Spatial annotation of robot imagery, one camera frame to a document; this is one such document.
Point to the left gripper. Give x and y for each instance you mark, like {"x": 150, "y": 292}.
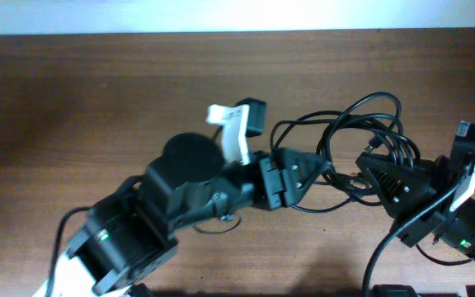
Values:
{"x": 279, "y": 193}

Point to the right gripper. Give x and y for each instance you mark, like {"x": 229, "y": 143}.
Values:
{"x": 420, "y": 206}

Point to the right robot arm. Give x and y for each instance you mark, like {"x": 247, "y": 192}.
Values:
{"x": 458, "y": 232}

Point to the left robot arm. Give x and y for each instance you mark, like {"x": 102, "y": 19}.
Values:
{"x": 132, "y": 232}

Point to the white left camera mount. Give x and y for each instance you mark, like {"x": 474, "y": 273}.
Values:
{"x": 233, "y": 120}

